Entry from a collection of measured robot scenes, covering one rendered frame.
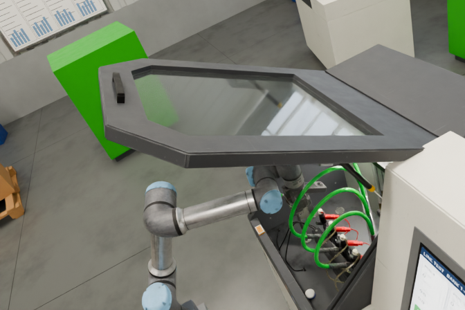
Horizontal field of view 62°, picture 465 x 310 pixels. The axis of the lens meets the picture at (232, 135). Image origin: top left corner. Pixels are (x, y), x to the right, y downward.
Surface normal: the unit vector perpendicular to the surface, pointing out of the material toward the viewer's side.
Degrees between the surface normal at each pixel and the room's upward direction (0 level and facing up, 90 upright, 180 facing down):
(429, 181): 0
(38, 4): 90
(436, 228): 76
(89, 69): 90
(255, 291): 0
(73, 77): 90
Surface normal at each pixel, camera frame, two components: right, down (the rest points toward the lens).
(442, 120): -0.33, -0.77
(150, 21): 0.35, 0.43
